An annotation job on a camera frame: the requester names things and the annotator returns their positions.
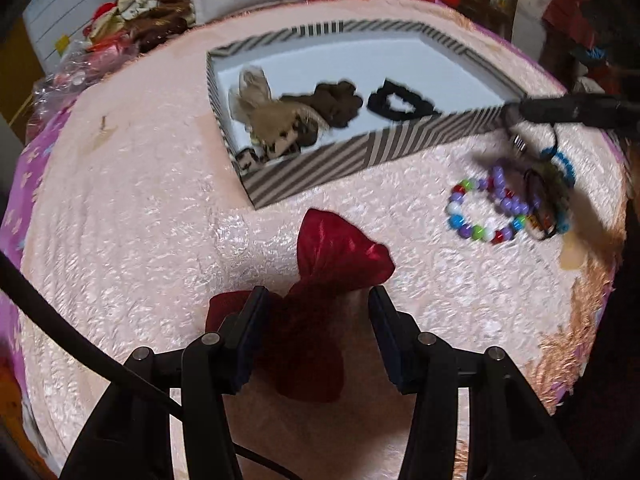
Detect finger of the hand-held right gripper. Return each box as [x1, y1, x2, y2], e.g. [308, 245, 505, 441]
[497, 91, 640, 133]

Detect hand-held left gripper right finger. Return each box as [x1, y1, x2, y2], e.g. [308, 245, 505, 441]
[367, 285, 583, 480]

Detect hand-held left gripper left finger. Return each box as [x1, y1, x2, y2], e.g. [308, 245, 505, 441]
[60, 285, 273, 480]

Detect blue bead bracelet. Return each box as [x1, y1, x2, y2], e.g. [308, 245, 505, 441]
[540, 147, 576, 233]

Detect purple bead bracelet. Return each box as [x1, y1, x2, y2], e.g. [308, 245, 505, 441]
[487, 162, 543, 218]

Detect red satin hair bow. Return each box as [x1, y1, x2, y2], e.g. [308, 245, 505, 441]
[205, 208, 396, 403]

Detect amber bead bracelet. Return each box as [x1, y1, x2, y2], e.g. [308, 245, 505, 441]
[522, 169, 558, 241]

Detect multicolour bead bracelet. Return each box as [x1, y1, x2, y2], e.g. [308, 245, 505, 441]
[447, 177, 531, 246]

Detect black white striped box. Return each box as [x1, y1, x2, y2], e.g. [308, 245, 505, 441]
[206, 19, 526, 211]

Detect red cloth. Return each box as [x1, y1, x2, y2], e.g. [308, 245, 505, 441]
[542, 0, 601, 41]

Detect wooden chair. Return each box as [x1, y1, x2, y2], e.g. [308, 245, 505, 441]
[460, 0, 523, 41]

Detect pink textured blanket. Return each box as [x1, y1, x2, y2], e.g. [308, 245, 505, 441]
[20, 0, 628, 480]

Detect black scrunchie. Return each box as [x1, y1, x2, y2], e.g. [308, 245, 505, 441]
[366, 78, 442, 122]

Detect leopard print hair clip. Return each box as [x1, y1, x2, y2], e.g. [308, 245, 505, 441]
[235, 130, 318, 176]

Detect beige fabric hair bow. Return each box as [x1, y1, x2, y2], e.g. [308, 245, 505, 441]
[229, 67, 331, 153]

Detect dark brown scrunchie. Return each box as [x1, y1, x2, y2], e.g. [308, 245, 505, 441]
[280, 80, 364, 131]

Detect purple printed bed sheet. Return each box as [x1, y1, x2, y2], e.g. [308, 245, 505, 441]
[0, 95, 76, 480]

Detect clear plastic bags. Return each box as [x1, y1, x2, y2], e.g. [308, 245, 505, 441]
[32, 30, 141, 111]

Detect red white plush toy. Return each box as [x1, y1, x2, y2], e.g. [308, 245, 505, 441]
[82, 2, 121, 36]

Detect white slatted headboard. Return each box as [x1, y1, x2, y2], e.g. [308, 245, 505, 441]
[22, 0, 126, 81]

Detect black cable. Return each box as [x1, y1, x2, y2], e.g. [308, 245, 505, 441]
[0, 250, 301, 480]

